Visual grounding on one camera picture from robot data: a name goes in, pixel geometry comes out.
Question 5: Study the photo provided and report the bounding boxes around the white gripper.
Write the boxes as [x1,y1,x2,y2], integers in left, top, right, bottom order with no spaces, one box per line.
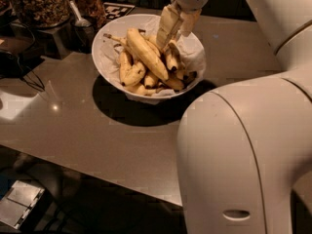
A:
[156,0,209,49]

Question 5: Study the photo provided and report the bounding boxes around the spotted banana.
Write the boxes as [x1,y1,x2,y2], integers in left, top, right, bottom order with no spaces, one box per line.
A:
[163,41,180,71]

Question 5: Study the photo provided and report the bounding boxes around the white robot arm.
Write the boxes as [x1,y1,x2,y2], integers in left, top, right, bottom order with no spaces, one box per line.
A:
[177,0,312,234]

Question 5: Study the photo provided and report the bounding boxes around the large top banana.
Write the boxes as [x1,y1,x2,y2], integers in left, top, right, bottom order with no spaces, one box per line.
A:
[127,28,169,81]

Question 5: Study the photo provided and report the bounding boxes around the far right banana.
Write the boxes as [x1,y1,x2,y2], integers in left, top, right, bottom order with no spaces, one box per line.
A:
[175,64,197,85]

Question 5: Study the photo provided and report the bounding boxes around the white bowl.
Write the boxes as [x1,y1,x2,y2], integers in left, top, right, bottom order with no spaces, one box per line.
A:
[91,14,208,106]

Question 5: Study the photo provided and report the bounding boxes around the lower right banana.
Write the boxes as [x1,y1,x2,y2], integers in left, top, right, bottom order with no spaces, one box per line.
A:
[164,73,184,91]

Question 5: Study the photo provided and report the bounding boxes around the left lower banana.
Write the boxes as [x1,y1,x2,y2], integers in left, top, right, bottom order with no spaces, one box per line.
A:
[121,61,146,87]

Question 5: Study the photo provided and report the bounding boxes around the small middle banana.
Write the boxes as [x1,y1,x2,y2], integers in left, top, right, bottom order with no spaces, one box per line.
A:
[143,71,158,89]

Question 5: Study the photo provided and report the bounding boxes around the left curved banana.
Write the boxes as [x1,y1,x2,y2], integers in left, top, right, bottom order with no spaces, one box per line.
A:
[119,50,132,84]

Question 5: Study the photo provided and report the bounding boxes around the bottom front banana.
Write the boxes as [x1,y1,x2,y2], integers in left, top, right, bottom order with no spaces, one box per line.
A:
[124,83,157,97]

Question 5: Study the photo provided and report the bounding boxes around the black white fiducial marker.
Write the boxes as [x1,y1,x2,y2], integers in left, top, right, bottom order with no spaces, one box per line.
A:
[104,2,136,20]

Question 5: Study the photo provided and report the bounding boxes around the glass jar of granola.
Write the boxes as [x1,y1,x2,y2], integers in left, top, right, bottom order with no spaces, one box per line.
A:
[75,0,106,29]

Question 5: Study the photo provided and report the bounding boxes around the dark scoop holder cup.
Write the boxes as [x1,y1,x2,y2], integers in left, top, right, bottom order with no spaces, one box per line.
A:
[70,17,96,54]

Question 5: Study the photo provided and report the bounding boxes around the white plastic scoop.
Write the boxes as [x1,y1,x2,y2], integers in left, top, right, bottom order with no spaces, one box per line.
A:
[67,0,92,27]

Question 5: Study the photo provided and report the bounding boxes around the steel jar stand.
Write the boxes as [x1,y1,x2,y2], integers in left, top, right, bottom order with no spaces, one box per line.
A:
[33,21,71,59]

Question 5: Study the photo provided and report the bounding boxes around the glass jar of nuts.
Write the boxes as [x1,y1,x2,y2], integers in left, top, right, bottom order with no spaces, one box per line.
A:
[11,0,70,28]

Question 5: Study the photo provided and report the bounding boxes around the metal box on floor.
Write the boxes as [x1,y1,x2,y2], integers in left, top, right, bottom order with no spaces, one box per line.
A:
[0,180,45,230]

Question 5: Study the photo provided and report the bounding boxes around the black device with cable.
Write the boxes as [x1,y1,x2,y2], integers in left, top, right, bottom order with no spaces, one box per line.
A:
[0,21,45,92]

